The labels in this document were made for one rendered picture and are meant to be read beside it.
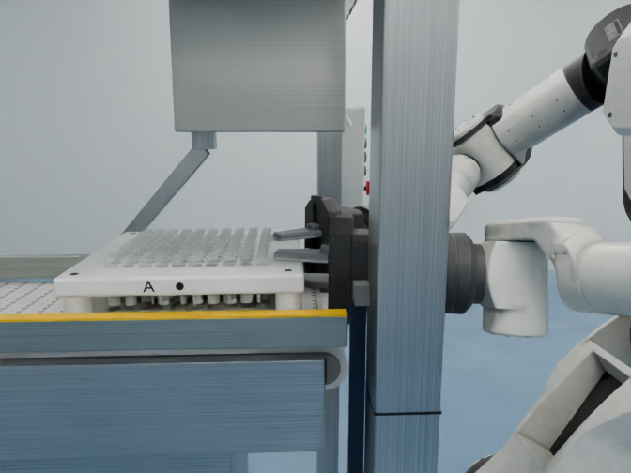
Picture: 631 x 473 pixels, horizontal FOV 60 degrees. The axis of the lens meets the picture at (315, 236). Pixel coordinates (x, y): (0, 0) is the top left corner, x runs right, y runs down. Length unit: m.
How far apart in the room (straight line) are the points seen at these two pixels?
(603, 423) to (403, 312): 0.37
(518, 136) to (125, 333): 0.74
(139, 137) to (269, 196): 1.08
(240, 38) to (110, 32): 3.86
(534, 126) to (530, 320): 0.50
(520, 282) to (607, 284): 0.10
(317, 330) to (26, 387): 0.29
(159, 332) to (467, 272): 0.31
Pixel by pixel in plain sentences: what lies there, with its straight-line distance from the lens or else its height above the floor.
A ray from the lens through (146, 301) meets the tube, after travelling 0.61.
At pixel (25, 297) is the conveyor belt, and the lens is 0.81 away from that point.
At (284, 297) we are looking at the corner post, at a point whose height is 0.96.
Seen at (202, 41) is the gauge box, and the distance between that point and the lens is 0.73.
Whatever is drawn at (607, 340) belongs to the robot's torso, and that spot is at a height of 0.83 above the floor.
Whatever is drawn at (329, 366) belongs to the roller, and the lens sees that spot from 0.57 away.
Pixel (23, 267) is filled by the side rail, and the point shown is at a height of 0.93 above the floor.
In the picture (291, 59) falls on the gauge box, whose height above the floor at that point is 1.21.
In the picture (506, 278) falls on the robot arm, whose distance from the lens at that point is 0.59.
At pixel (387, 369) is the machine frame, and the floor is 0.92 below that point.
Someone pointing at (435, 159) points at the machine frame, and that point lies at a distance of 0.46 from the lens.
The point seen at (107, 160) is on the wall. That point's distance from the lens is 4.54.
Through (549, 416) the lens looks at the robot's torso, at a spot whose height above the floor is 0.73.
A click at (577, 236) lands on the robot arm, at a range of 0.56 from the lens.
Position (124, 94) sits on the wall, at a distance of 4.49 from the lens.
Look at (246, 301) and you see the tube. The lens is 0.59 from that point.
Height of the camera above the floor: 1.12
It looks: 11 degrees down
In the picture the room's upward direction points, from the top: straight up
